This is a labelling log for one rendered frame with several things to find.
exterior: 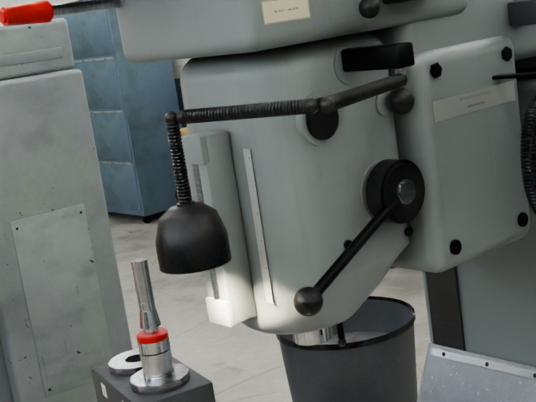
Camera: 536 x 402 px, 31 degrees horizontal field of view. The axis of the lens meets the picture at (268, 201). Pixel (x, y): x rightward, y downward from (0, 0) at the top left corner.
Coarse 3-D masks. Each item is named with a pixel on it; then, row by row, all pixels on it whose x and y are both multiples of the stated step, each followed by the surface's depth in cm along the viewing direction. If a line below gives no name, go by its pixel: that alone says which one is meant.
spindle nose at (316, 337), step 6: (318, 330) 111; (324, 330) 111; (330, 330) 112; (294, 336) 112; (300, 336) 112; (306, 336) 111; (312, 336) 111; (318, 336) 111; (324, 336) 111; (330, 336) 112; (294, 342) 113; (300, 342) 112; (306, 342) 111; (312, 342) 111; (318, 342) 111; (324, 342) 111
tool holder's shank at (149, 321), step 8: (136, 264) 139; (144, 264) 139; (136, 272) 139; (144, 272) 139; (136, 280) 140; (144, 280) 139; (136, 288) 140; (144, 288) 140; (144, 296) 140; (152, 296) 141; (144, 304) 140; (152, 304) 141; (144, 312) 140; (152, 312) 141; (144, 320) 140; (152, 320) 140; (144, 328) 141; (152, 328) 140
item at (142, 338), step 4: (160, 328) 143; (164, 328) 143; (140, 332) 143; (160, 332) 141; (164, 332) 141; (136, 336) 142; (140, 336) 141; (144, 336) 141; (148, 336) 140; (152, 336) 140; (156, 336) 140; (160, 336) 140; (164, 336) 141; (140, 340) 140; (144, 340) 140; (148, 340) 140; (152, 340) 140; (156, 340) 140; (160, 340) 140
